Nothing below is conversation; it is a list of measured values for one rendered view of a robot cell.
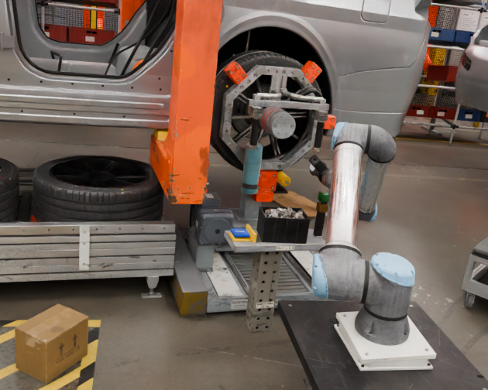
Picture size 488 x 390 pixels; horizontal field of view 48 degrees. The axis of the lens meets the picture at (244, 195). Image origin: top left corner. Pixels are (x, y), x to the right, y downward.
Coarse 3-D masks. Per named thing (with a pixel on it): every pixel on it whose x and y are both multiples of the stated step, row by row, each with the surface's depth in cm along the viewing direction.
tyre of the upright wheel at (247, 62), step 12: (228, 60) 293; (240, 60) 280; (252, 60) 278; (264, 60) 280; (276, 60) 282; (288, 60) 284; (216, 72) 291; (216, 84) 280; (228, 84) 278; (312, 84) 292; (216, 96) 279; (216, 108) 281; (216, 120) 283; (216, 132) 285; (216, 144) 288; (228, 156) 292; (240, 168) 297
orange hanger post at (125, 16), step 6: (126, 0) 462; (132, 0) 464; (138, 0) 465; (120, 6) 477; (126, 6) 464; (132, 6) 466; (138, 6) 467; (120, 12) 476; (126, 12) 466; (132, 12) 467; (120, 18) 476; (126, 18) 467; (120, 24) 476; (126, 24) 469; (120, 30) 475
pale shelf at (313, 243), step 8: (256, 232) 241; (312, 232) 248; (256, 240) 233; (312, 240) 240; (320, 240) 241; (232, 248) 227; (240, 248) 225; (248, 248) 226; (256, 248) 228; (264, 248) 229; (272, 248) 230; (280, 248) 231; (288, 248) 232; (296, 248) 233; (304, 248) 235; (312, 248) 236
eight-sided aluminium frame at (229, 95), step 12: (252, 72) 272; (264, 72) 273; (276, 72) 276; (288, 72) 277; (300, 72) 278; (240, 84) 272; (300, 84) 286; (228, 96) 272; (312, 96) 285; (228, 108) 274; (228, 120) 276; (312, 120) 295; (228, 132) 278; (312, 132) 293; (228, 144) 281; (300, 144) 298; (312, 144) 295; (240, 156) 285; (288, 156) 298; (300, 156) 295; (264, 168) 291; (276, 168) 293; (288, 168) 296
